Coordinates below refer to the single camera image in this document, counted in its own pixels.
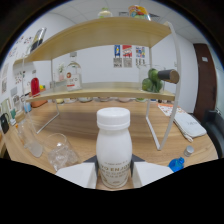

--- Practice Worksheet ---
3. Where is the clear glass with ice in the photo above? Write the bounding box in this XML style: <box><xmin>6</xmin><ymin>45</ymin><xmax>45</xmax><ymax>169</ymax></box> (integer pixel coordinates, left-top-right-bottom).
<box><xmin>44</xmin><ymin>133</ymin><xmax>80</xmax><ymax>172</ymax></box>

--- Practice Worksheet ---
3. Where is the blue liquid bottle silver cap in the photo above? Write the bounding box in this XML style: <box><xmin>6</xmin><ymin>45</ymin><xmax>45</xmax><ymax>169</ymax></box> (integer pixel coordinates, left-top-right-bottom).
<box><xmin>168</xmin><ymin>145</ymin><xmax>195</xmax><ymax>173</ymax></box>

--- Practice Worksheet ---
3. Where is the large white milk bottle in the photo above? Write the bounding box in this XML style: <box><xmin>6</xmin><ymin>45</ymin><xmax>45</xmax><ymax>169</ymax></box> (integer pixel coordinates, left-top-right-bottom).
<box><xmin>95</xmin><ymin>107</ymin><xmax>133</xmax><ymax>189</ymax></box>

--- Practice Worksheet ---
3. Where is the white pouch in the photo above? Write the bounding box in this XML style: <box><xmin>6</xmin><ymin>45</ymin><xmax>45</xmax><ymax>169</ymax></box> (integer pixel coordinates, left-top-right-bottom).
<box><xmin>173</xmin><ymin>111</ymin><xmax>208</xmax><ymax>143</ymax></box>

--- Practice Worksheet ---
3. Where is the orange printed menu sheet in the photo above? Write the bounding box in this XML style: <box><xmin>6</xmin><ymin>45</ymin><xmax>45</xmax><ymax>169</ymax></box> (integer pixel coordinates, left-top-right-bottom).
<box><xmin>157</xmin><ymin>103</ymin><xmax>184</xmax><ymax>118</ymax></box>

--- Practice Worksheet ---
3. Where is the black armchair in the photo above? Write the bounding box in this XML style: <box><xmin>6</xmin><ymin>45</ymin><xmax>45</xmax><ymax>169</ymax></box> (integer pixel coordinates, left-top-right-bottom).
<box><xmin>203</xmin><ymin>109</ymin><xmax>224</xmax><ymax>158</ymax></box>

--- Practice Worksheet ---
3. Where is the black kettle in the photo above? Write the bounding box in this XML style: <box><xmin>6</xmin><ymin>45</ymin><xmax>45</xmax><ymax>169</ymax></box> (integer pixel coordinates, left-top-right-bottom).
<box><xmin>0</xmin><ymin>113</ymin><xmax>10</xmax><ymax>135</ymax></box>

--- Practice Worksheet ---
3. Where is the glass jar of limes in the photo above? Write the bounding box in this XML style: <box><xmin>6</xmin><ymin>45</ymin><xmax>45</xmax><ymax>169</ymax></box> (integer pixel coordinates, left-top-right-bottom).
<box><xmin>139</xmin><ymin>65</ymin><xmax>180</xmax><ymax>94</ymax></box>

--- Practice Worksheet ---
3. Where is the red liquid bottle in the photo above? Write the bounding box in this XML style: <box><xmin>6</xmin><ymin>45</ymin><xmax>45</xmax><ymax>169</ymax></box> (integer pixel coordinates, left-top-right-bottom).
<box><xmin>30</xmin><ymin>77</ymin><xmax>41</xmax><ymax>97</ymax></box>

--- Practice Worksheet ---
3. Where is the dark brown door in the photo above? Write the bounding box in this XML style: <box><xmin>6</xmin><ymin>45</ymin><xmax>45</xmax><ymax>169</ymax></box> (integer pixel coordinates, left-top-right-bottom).
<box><xmin>193</xmin><ymin>43</ymin><xmax>214</xmax><ymax>123</ymax></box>

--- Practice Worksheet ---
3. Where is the white-framed wooden two-tier shelf rack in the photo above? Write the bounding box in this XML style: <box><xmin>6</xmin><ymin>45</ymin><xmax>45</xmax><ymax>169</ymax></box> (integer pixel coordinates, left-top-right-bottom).
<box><xmin>21</xmin><ymin>16</ymin><xmax>183</xmax><ymax>152</ymax></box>

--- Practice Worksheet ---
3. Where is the yellow cartoon print can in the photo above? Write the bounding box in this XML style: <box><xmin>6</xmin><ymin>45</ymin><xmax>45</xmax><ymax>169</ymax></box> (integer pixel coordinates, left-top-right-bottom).
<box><xmin>128</xmin><ymin>4</ymin><xmax>151</xmax><ymax>22</ymax></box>

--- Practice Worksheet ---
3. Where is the clear bottle with green cap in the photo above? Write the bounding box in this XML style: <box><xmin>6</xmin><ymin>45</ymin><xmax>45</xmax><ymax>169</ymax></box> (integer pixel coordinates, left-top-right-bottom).
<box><xmin>97</xmin><ymin>7</ymin><xmax>114</xmax><ymax>19</ymax></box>

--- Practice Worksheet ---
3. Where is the multicolour wall poster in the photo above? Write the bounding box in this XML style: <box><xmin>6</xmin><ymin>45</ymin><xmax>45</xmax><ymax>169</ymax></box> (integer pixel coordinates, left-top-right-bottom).
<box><xmin>135</xmin><ymin>45</ymin><xmax>146</xmax><ymax>67</ymax></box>

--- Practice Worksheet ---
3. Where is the red wall poster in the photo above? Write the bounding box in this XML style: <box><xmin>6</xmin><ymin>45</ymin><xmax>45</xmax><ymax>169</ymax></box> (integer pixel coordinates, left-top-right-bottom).
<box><xmin>122</xmin><ymin>44</ymin><xmax>133</xmax><ymax>68</ymax></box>

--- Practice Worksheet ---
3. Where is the blue and yellow wall poster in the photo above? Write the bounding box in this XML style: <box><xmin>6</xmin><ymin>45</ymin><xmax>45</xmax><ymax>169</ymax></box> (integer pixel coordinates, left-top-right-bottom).
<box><xmin>113</xmin><ymin>44</ymin><xmax>123</xmax><ymax>68</ymax></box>

